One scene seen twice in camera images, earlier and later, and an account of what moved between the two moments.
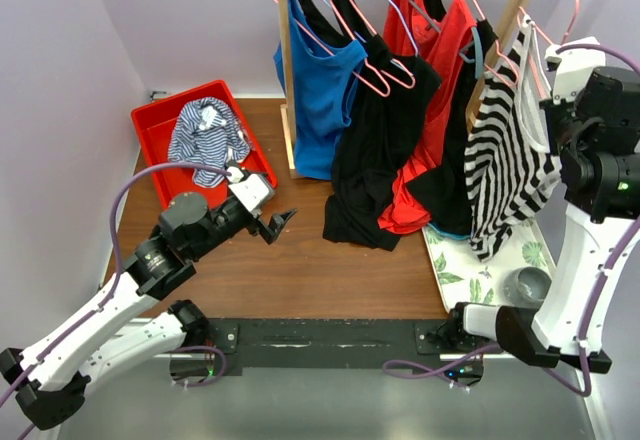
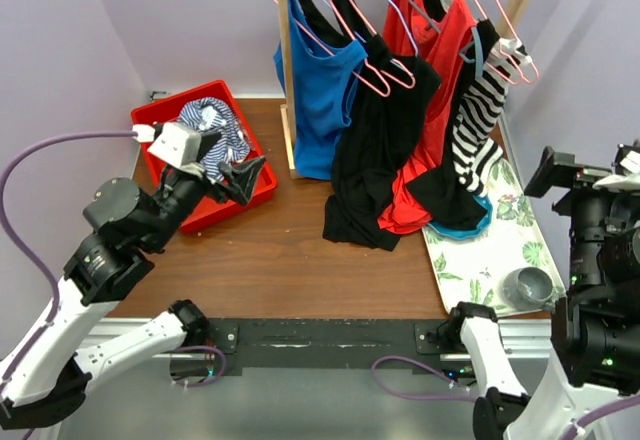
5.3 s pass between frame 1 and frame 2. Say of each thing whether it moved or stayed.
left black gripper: moved
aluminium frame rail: stayed
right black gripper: moved
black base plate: stayed
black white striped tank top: moved
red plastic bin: stayed
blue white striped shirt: stayed
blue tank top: stayed
